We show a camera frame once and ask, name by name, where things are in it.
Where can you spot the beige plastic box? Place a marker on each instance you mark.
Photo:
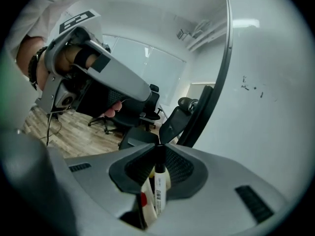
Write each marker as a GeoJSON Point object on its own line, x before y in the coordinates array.
{"type": "Point", "coordinates": [149, 210]}

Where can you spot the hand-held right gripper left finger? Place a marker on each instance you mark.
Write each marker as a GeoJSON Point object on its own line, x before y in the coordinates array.
{"type": "Point", "coordinates": [98, 181]}

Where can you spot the person's white t-shirt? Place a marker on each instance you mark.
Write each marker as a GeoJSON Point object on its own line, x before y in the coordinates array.
{"type": "Point", "coordinates": [49, 4]}

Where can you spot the person's left hand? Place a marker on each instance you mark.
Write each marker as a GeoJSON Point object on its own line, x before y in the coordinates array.
{"type": "Point", "coordinates": [66, 58]}

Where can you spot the tall black office chair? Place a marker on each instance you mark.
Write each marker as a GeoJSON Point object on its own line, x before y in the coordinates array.
{"type": "Point", "coordinates": [172, 124]}

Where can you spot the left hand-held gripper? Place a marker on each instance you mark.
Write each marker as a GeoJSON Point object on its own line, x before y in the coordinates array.
{"type": "Point", "coordinates": [54, 90]}

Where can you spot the whiteboard with black frame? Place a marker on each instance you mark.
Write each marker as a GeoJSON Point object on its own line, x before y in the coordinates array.
{"type": "Point", "coordinates": [258, 107]}

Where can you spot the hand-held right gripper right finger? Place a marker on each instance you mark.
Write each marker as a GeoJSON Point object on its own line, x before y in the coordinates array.
{"type": "Point", "coordinates": [221, 193]}

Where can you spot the dark red round object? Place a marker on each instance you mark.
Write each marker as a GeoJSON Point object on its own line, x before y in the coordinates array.
{"type": "Point", "coordinates": [143, 198]}

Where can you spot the person's left forearm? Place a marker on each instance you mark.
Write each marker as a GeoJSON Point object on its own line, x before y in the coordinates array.
{"type": "Point", "coordinates": [27, 53]}

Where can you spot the ceiling pipes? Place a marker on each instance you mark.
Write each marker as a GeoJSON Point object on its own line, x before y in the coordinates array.
{"type": "Point", "coordinates": [201, 33]}

